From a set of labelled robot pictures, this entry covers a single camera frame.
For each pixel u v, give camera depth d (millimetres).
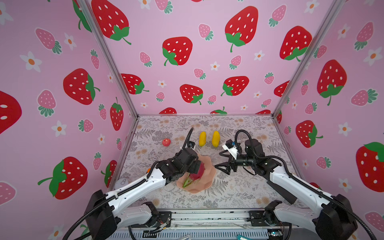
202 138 1033
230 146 658
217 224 731
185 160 574
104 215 383
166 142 994
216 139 1030
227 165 650
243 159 661
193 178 829
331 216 391
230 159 673
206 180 859
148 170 510
